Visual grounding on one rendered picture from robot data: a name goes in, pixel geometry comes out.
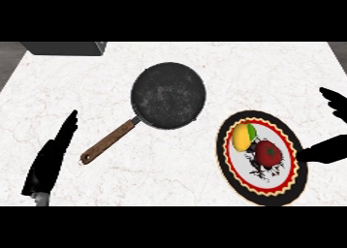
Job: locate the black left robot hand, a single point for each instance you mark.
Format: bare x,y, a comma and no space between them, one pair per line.
53,158

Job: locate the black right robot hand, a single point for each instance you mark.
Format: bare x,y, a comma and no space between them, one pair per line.
341,150

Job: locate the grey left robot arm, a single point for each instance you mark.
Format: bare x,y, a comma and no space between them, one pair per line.
42,199

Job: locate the red tomato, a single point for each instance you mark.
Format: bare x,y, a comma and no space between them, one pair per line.
269,153

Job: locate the black rimmed patterned plate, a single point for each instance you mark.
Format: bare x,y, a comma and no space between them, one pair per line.
265,187

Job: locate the yellow corn cob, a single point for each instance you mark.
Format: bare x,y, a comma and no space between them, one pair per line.
242,137

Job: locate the dark grey box appliance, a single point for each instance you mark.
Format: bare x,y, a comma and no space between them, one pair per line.
66,47

